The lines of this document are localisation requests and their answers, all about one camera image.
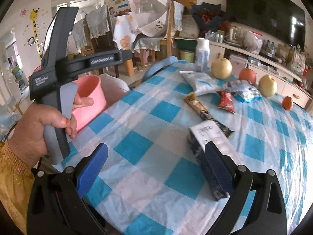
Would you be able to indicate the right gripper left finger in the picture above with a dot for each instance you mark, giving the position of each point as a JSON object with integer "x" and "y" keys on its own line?
{"x": 56, "y": 204}

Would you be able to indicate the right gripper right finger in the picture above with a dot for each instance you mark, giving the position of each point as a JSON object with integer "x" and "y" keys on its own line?
{"x": 267, "y": 214}

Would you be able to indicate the white printed carton box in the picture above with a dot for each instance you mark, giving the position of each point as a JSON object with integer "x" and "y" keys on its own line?
{"x": 216, "y": 156}

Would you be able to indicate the yellow sleeve forearm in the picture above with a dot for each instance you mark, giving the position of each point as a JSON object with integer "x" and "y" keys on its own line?
{"x": 16, "y": 184}

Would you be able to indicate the person left hand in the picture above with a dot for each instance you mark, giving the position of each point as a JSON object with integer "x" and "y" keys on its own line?
{"x": 27, "y": 141}

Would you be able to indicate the pink plastic bucket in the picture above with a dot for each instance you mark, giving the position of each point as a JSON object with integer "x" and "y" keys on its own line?
{"x": 89, "y": 86}

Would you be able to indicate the dark wooden chair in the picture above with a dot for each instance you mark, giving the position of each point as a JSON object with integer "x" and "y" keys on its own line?
{"x": 98, "y": 32}

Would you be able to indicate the wooden dining table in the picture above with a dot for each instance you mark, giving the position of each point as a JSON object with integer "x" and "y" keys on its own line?
{"x": 126, "y": 33}

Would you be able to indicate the blue checkered tablecloth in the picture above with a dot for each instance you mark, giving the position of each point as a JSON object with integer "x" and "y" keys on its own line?
{"x": 151, "y": 182}

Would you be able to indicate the wooden dining chair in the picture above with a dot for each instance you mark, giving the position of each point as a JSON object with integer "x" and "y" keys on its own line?
{"x": 168, "y": 31}

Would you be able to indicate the small orange tangerine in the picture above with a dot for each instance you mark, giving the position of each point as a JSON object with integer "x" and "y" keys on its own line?
{"x": 287, "y": 103}

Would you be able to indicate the red snack wrapper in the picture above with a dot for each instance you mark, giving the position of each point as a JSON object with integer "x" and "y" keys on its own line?
{"x": 226, "y": 102}

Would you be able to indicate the crumpled blue white wrapper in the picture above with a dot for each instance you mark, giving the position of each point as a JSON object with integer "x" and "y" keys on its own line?
{"x": 242, "y": 90}

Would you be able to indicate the small yellow pear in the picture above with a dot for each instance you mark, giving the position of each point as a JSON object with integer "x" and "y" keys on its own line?
{"x": 267, "y": 86}

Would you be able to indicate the white tv cabinet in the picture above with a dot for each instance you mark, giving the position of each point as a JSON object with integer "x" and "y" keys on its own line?
{"x": 285, "y": 79}

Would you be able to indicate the coffeemix sachet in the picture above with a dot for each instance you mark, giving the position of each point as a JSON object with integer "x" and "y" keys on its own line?
{"x": 193, "y": 102}

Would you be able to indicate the green waste bin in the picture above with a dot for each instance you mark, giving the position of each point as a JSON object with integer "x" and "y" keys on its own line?
{"x": 187, "y": 55}

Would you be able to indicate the red apple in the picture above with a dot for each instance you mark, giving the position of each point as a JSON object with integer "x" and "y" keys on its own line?
{"x": 249, "y": 75}

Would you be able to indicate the white blue snack bag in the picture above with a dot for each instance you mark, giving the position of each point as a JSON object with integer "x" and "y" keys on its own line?
{"x": 200, "y": 82}

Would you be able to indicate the white blue bottle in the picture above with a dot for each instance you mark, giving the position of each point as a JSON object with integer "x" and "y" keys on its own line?
{"x": 202, "y": 54}

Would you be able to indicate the large yellow pear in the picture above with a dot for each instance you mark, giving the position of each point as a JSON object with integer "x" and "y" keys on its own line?
{"x": 221, "y": 68}

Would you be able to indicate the dark flower bouquet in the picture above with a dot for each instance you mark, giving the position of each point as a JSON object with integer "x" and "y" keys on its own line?
{"x": 208, "y": 16}

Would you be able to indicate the black flat television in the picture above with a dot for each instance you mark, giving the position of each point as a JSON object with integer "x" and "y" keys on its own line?
{"x": 282, "y": 19}

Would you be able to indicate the giraffe height wall sticker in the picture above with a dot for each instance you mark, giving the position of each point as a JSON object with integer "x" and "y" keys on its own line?
{"x": 34, "y": 40}

